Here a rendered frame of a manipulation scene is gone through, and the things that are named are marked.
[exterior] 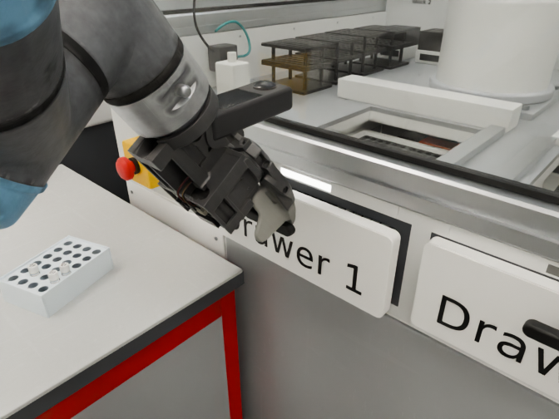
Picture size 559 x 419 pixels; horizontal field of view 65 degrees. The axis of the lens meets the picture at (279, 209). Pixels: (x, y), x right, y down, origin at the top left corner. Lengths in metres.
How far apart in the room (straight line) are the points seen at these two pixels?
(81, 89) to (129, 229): 0.55
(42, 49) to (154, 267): 0.55
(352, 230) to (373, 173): 0.07
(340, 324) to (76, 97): 0.46
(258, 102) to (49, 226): 0.56
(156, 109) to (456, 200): 0.28
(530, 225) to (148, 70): 0.34
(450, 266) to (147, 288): 0.42
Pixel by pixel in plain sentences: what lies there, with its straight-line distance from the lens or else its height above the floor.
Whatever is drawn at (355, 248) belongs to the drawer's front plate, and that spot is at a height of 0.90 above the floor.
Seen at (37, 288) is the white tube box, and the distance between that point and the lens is 0.67.
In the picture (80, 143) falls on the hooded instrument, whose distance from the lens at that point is 1.29.
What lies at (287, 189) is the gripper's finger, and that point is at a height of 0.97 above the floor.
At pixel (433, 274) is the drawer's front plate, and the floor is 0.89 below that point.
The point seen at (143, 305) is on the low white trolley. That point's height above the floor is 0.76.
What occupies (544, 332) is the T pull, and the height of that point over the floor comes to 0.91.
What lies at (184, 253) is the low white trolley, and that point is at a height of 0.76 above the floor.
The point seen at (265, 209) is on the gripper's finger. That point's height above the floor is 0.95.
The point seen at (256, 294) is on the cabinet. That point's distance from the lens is 0.73.
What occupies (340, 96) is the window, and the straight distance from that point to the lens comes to 0.51.
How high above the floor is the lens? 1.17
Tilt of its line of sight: 29 degrees down
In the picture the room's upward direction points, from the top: straight up
